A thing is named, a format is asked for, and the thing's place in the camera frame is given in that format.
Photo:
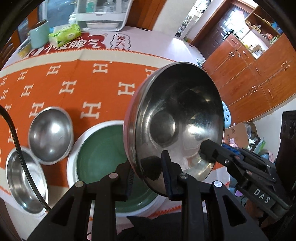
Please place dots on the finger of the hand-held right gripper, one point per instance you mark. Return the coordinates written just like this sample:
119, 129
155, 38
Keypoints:
212, 150
233, 149

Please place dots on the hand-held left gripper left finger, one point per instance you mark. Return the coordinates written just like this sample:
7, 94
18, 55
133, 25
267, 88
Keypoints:
129, 185

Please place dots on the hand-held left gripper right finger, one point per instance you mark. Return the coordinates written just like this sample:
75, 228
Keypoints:
166, 171

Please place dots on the green plate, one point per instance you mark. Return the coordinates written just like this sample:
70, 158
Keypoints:
99, 150

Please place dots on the pink steel bowl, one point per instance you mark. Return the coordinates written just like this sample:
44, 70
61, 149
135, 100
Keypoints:
185, 104

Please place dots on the large white plate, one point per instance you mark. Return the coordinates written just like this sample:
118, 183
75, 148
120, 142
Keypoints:
71, 160

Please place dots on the round steel bowl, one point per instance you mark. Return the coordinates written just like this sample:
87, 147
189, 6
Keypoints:
50, 136

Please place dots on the deep steel basin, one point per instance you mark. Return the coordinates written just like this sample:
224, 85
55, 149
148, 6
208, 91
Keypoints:
23, 180

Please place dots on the cardboard box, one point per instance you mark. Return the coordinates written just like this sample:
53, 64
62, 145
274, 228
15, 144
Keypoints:
238, 134

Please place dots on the blue plastic stool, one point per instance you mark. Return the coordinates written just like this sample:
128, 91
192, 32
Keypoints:
226, 115

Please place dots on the orange patterned tablecloth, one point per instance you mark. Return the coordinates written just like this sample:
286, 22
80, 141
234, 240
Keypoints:
92, 81

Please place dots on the dark wooden door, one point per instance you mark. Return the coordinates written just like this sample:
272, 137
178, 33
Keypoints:
217, 32

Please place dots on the white storage box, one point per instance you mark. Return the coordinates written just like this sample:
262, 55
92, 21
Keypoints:
101, 25

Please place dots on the green tissue pack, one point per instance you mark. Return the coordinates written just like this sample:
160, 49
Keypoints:
64, 34

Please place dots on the yellow tin container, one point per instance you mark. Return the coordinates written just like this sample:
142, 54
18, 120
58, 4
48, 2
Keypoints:
24, 52

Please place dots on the mint green canister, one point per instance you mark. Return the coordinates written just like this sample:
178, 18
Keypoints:
39, 37

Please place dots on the white pill bottle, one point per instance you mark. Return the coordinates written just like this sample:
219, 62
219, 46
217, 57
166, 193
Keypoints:
72, 17

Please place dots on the wooden wall cabinet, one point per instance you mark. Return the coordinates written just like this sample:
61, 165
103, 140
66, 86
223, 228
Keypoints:
254, 88

